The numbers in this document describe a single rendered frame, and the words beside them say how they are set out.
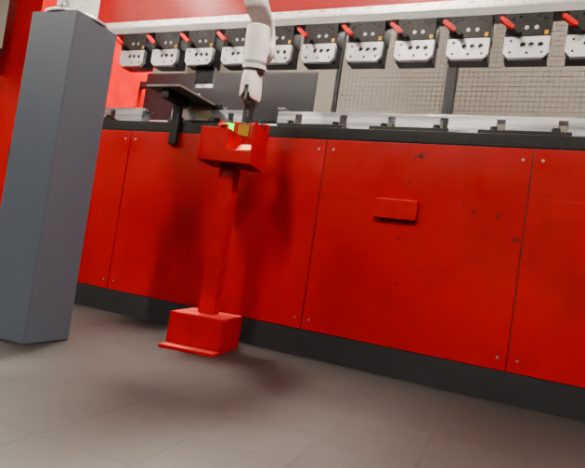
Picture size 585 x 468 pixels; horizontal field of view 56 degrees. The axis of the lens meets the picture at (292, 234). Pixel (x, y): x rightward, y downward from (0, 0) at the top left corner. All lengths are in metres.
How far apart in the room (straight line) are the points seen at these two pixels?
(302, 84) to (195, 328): 1.57
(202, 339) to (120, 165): 1.06
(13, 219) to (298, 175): 1.01
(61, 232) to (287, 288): 0.84
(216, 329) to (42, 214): 0.66
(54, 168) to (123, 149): 0.92
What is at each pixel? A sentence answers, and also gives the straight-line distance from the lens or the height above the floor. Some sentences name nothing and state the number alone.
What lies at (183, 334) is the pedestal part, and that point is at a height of 0.05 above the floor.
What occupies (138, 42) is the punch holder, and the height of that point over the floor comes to 1.30.
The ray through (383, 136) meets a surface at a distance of 2.07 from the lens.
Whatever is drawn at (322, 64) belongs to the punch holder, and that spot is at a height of 1.17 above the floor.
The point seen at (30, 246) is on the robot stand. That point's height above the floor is 0.28.
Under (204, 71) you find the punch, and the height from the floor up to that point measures 1.15.
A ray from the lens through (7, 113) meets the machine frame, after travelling 3.13.
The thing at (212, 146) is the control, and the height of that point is 0.71.
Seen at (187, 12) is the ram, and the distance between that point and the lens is 2.83.
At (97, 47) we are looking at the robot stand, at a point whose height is 0.93.
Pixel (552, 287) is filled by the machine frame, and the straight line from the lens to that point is 1.92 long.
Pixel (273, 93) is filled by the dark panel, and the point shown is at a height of 1.22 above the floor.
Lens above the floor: 0.37
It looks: 2 degrees up
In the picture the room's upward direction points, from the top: 8 degrees clockwise
